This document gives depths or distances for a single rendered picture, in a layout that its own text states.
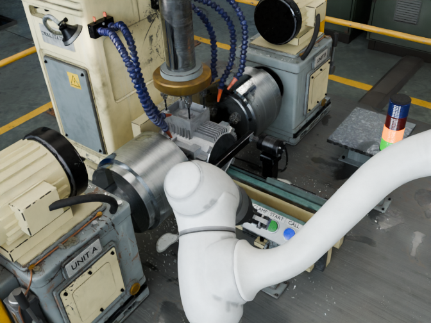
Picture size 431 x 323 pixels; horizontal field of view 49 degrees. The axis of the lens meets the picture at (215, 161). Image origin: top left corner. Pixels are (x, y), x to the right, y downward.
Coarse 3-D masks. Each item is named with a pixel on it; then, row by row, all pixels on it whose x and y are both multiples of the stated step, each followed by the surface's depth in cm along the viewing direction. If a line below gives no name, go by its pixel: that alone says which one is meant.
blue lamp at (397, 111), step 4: (392, 104) 140; (396, 104) 139; (408, 104) 139; (388, 108) 143; (392, 108) 141; (396, 108) 140; (400, 108) 139; (404, 108) 139; (408, 108) 140; (388, 112) 143; (392, 112) 141; (396, 112) 140; (400, 112) 140; (404, 112) 140; (408, 112) 141; (392, 116) 142; (396, 116) 141; (400, 116) 141; (404, 116) 141
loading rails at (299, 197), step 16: (240, 176) 162; (256, 176) 160; (256, 192) 160; (272, 192) 155; (288, 192) 155; (304, 192) 152; (272, 208) 149; (288, 208) 154; (304, 208) 150; (304, 224) 143; (256, 240) 152
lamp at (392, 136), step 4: (384, 124) 147; (384, 128) 147; (384, 132) 147; (388, 132) 146; (392, 132) 145; (396, 132) 144; (400, 132) 145; (384, 136) 148; (388, 136) 146; (392, 136) 146; (396, 136) 145; (400, 136) 146; (388, 140) 147; (392, 140) 146; (396, 140) 146
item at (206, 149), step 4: (160, 128) 157; (228, 128) 155; (232, 128) 155; (160, 132) 156; (164, 132) 156; (232, 132) 156; (204, 144) 148; (204, 148) 148; (208, 148) 147; (208, 152) 148; (232, 160) 163; (232, 164) 164
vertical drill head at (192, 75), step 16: (160, 0) 130; (176, 0) 128; (160, 16) 134; (176, 16) 131; (176, 32) 134; (192, 32) 137; (176, 48) 137; (192, 48) 139; (176, 64) 140; (192, 64) 142; (160, 80) 143; (176, 80) 141; (192, 80) 142; (208, 80) 144; (176, 96) 142
